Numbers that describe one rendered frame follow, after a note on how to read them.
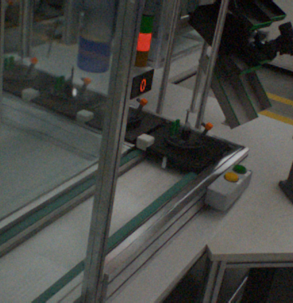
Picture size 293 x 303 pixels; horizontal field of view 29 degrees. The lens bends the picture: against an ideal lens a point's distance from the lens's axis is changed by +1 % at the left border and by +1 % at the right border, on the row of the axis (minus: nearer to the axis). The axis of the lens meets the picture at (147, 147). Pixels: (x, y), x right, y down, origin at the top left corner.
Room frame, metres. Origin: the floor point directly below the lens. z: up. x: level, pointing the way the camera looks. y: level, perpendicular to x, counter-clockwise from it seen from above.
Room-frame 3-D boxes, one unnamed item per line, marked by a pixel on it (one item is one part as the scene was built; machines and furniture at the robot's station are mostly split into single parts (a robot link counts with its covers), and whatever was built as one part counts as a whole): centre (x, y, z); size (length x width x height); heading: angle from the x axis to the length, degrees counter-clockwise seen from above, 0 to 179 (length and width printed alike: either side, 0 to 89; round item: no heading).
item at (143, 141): (1.71, 0.01, 0.97); 0.05 x 0.05 x 0.04; 64
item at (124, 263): (1.44, -0.14, 0.91); 0.89 x 0.06 x 0.11; 154
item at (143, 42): (1.64, 0.07, 1.33); 0.05 x 0.05 x 0.05
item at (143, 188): (1.50, 0.03, 0.91); 0.84 x 0.28 x 0.10; 154
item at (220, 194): (1.59, -0.28, 0.93); 0.21 x 0.07 x 0.06; 154
